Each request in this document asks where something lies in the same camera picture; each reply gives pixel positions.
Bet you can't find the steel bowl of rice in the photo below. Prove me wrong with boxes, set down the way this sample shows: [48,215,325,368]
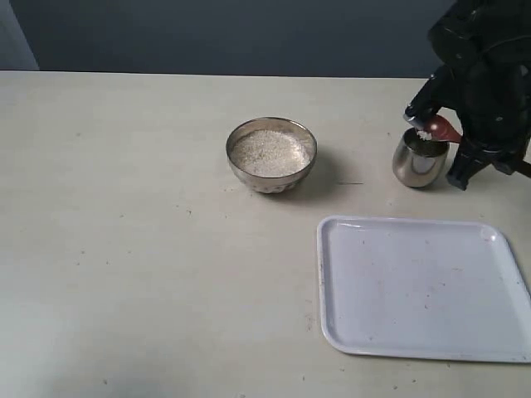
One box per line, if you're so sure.
[226,117,318,194]

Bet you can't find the small steel cup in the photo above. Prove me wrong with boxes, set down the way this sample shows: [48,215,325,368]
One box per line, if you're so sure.
[392,128,450,188]

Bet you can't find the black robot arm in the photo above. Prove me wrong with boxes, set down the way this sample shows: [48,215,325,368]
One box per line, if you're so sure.
[428,1,530,190]

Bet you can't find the white plastic tray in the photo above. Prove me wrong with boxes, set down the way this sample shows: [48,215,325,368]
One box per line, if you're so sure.
[317,216,530,363]

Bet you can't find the dark red wooden spoon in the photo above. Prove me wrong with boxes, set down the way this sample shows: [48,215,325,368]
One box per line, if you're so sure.
[417,114,531,178]

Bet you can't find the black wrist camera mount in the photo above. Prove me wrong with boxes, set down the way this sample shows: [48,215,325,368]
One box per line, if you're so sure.
[404,66,460,131]

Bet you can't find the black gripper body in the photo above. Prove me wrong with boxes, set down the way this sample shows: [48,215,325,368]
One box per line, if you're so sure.
[454,61,530,156]

